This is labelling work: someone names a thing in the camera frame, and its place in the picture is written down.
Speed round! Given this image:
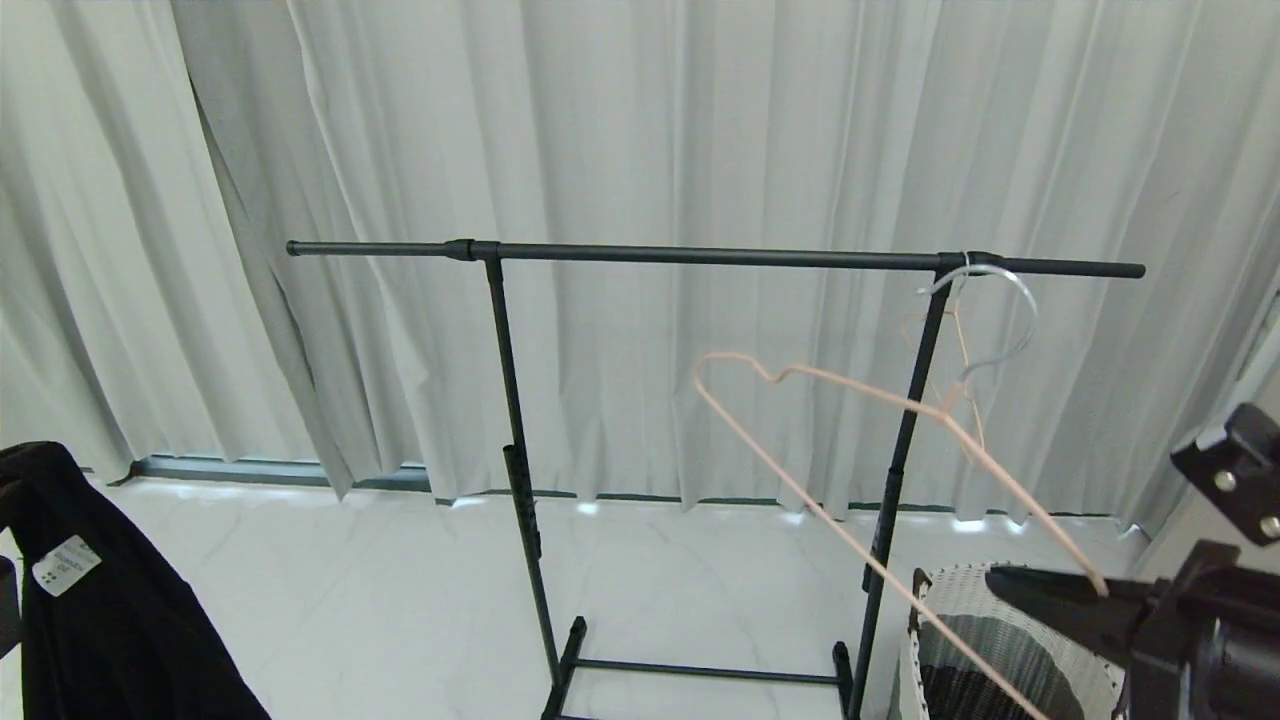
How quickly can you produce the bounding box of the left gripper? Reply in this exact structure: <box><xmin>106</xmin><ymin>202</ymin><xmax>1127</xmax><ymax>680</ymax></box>
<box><xmin>0</xmin><ymin>553</ymin><xmax>21</xmax><ymax>658</ymax></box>

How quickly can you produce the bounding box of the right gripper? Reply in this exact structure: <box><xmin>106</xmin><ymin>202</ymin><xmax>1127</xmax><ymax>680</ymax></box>
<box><xmin>985</xmin><ymin>563</ymin><xmax>1280</xmax><ymax>720</ymax></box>

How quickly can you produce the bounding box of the pink clothes hanger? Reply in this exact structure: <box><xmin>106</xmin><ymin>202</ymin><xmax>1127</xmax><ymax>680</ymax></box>
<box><xmin>900</xmin><ymin>280</ymin><xmax>991</xmax><ymax>463</ymax></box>
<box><xmin>692</xmin><ymin>262</ymin><xmax>1111</xmax><ymax>720</ymax></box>

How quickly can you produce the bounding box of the black short-sleeved shirt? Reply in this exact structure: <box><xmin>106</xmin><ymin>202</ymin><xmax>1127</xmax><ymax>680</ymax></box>
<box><xmin>0</xmin><ymin>440</ymin><xmax>273</xmax><ymax>720</ymax></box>

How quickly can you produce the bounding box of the white laundry basket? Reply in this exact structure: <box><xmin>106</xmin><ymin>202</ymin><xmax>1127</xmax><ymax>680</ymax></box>
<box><xmin>888</xmin><ymin>563</ymin><xmax>1131</xmax><ymax>720</ymax></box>

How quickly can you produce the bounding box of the black clothes rack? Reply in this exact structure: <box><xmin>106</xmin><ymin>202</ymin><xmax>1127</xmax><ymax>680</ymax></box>
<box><xmin>286</xmin><ymin>238</ymin><xmax>1147</xmax><ymax>720</ymax></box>

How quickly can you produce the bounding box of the white curtain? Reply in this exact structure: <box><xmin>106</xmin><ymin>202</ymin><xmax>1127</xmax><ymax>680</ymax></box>
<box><xmin>0</xmin><ymin>0</ymin><xmax>1280</xmax><ymax>541</ymax></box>

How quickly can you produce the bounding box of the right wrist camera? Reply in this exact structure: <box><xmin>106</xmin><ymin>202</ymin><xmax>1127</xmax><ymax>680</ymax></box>
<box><xmin>1170</xmin><ymin>403</ymin><xmax>1280</xmax><ymax>601</ymax></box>

